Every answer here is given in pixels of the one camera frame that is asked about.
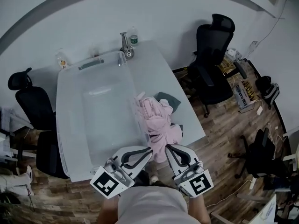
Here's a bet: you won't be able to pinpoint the person's right forearm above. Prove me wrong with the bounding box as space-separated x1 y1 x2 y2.
188 196 211 224

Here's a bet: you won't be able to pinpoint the green label water bottle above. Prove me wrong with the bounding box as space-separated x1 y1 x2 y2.
129 26 140 48

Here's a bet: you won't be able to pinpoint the orange label clear bottle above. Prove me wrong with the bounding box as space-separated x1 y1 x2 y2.
55 48 70 69

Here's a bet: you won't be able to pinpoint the grey-green garment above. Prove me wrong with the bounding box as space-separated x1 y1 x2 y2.
156 91 185 135

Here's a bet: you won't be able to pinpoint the black backpack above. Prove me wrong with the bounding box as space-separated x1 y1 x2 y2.
255 75 281 109

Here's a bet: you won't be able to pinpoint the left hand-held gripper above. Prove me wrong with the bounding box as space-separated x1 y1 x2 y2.
89 146 154 198

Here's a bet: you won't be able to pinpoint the silver metal stand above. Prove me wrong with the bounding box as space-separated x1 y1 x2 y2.
119 31 135 60

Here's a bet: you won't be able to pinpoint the clear plastic storage bin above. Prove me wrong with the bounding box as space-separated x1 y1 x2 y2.
55 50 155 183

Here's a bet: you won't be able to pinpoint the person's left forearm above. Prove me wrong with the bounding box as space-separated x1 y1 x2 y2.
98 196 120 224

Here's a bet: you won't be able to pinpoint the person's dark trousers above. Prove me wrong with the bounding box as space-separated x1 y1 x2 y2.
134 169 178 189

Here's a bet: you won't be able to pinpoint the printed cardboard box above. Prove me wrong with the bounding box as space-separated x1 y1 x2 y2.
231 78 257 113

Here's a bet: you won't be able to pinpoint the pink garment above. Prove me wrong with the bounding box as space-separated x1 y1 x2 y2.
133 91 183 163

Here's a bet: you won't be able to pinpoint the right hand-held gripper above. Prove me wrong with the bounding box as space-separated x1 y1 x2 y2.
165 144 214 198

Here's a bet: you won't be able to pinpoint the person's white shirt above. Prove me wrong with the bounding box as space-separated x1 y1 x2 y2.
116 185 201 224

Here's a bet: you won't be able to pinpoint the black office chair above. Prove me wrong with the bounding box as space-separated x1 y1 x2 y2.
228 127 290 179
186 13 248 119
7 67 71 179

